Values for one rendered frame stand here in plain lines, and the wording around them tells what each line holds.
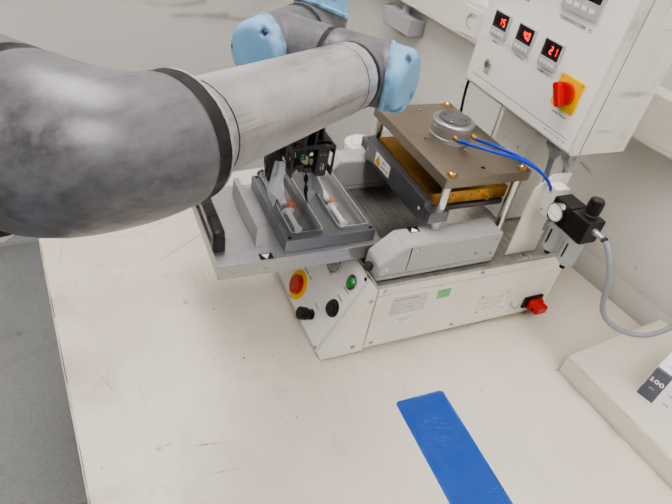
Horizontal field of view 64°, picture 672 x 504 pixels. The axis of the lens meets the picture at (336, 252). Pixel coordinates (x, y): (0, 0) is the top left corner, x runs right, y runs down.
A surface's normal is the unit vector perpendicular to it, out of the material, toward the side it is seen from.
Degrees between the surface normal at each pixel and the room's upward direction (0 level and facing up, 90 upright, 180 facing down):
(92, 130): 49
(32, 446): 0
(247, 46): 91
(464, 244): 90
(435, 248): 90
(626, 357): 0
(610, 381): 0
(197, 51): 90
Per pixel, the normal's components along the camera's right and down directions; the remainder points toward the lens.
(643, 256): -0.87, 0.19
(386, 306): 0.39, 0.63
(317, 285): -0.76, -0.20
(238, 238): 0.15, -0.77
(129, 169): 0.56, 0.39
